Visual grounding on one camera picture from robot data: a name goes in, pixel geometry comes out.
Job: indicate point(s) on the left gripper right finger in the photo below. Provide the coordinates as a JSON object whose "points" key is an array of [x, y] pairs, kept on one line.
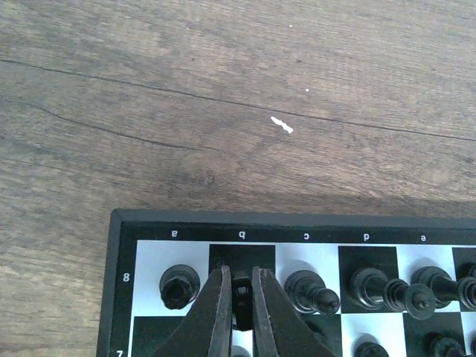
{"points": [[278, 328]]}

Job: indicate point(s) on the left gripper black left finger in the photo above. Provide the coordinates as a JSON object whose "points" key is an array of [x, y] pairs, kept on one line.
{"points": [[206, 330]]}

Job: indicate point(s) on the black chess rook corner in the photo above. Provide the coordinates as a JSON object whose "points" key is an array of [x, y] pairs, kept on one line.
{"points": [[179, 285]]}

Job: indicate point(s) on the black chess knight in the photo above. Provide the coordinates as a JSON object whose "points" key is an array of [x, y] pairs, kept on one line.
{"points": [[242, 301]]}

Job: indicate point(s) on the black chess pawn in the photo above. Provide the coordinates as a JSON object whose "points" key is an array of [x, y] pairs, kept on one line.
{"points": [[370, 349], [317, 333], [438, 345]]}

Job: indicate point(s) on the tall black chess piece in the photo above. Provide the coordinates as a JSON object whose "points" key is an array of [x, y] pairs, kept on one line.
{"points": [[466, 278]]}

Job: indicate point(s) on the black grey chessboard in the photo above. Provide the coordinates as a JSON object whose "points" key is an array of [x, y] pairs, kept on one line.
{"points": [[143, 244]]}

